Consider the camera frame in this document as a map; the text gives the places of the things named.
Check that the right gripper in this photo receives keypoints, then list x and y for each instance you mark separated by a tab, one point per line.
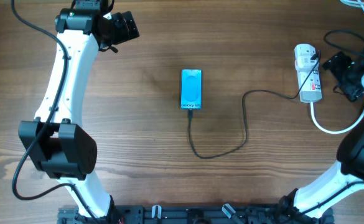
353	91

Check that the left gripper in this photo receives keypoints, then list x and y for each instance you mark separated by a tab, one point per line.
122	34

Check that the white power strip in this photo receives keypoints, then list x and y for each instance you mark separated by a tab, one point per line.
310	89

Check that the smartphone with cyan screen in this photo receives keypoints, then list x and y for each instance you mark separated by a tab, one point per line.
191	89

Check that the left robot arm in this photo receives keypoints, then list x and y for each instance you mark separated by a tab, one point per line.
54	140

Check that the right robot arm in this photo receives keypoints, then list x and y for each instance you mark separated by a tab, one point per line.
346	175

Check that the white charger plug adapter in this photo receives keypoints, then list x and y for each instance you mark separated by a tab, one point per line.
305	63

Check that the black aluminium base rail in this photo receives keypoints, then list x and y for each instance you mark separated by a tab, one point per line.
260	214

